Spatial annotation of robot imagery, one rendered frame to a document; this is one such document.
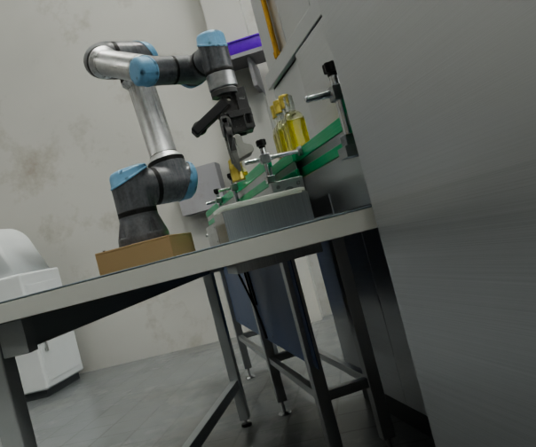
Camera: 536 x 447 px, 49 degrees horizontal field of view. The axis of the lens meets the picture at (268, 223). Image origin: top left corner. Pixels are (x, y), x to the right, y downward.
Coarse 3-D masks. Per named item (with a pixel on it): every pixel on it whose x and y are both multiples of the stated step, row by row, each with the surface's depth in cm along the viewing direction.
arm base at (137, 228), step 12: (120, 216) 172; (132, 216) 170; (144, 216) 170; (156, 216) 173; (120, 228) 172; (132, 228) 169; (144, 228) 169; (156, 228) 172; (120, 240) 171; (132, 240) 168; (144, 240) 168
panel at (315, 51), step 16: (320, 32) 176; (304, 48) 192; (320, 48) 179; (304, 64) 196; (320, 64) 182; (304, 80) 200; (320, 80) 185; (320, 112) 192; (336, 112) 179; (320, 128) 196
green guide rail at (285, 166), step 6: (288, 156) 174; (294, 156) 171; (276, 162) 190; (282, 162) 182; (288, 162) 176; (294, 162) 171; (276, 168) 191; (282, 168) 184; (288, 168) 178; (294, 168) 173; (276, 174) 194; (282, 174) 187; (288, 174) 179; (294, 174) 173; (276, 180) 196
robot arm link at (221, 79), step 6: (216, 72) 149; (222, 72) 149; (228, 72) 149; (210, 78) 150; (216, 78) 149; (222, 78) 149; (228, 78) 149; (234, 78) 151; (210, 84) 150; (216, 84) 149; (222, 84) 149; (228, 84) 149; (234, 84) 150; (210, 90) 151
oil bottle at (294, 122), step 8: (288, 112) 180; (296, 112) 179; (288, 120) 178; (296, 120) 179; (288, 128) 178; (296, 128) 178; (304, 128) 179; (288, 136) 180; (296, 136) 178; (304, 136) 179; (288, 144) 182; (296, 144) 178
